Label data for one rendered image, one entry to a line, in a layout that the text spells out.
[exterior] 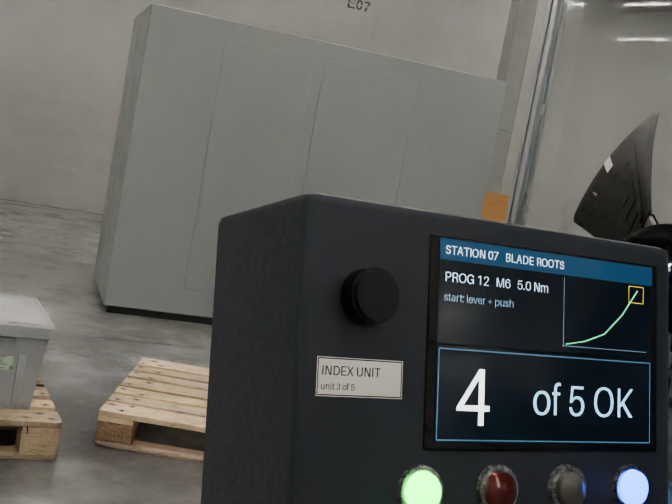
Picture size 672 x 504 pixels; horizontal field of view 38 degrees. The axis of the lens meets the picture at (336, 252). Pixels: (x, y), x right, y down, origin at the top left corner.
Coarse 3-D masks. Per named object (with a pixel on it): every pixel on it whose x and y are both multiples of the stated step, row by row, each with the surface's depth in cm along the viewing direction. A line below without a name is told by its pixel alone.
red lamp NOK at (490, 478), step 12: (492, 468) 51; (504, 468) 51; (480, 480) 51; (492, 480) 51; (504, 480) 51; (516, 480) 52; (480, 492) 50; (492, 492) 50; (504, 492) 51; (516, 492) 51
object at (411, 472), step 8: (416, 464) 49; (408, 472) 48; (416, 472) 49; (424, 472) 49; (432, 472) 49; (400, 480) 48; (408, 480) 48; (416, 480) 48; (424, 480) 48; (432, 480) 48; (440, 480) 49; (400, 488) 48; (408, 488) 48; (416, 488) 48; (424, 488) 48; (432, 488) 48; (440, 488) 49; (400, 496) 48; (408, 496) 48; (416, 496) 48; (424, 496) 48; (432, 496) 48; (440, 496) 49
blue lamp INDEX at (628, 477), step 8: (632, 464) 57; (616, 472) 56; (624, 472) 56; (632, 472) 56; (640, 472) 56; (616, 480) 56; (624, 480) 56; (632, 480) 56; (640, 480) 56; (616, 488) 56; (624, 488) 56; (632, 488) 55; (640, 488) 56; (616, 496) 56; (624, 496) 56; (632, 496) 55; (640, 496) 56
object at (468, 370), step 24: (456, 360) 51; (480, 360) 52; (504, 360) 52; (456, 384) 51; (480, 384) 51; (504, 384) 52; (456, 408) 50; (480, 408) 51; (504, 408) 52; (456, 432) 50; (480, 432) 51; (504, 432) 52
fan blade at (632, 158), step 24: (648, 120) 154; (624, 144) 157; (648, 144) 149; (600, 168) 162; (624, 168) 152; (648, 168) 145; (600, 192) 158; (624, 192) 149; (648, 192) 142; (576, 216) 164; (600, 216) 156; (624, 216) 147; (648, 216) 140
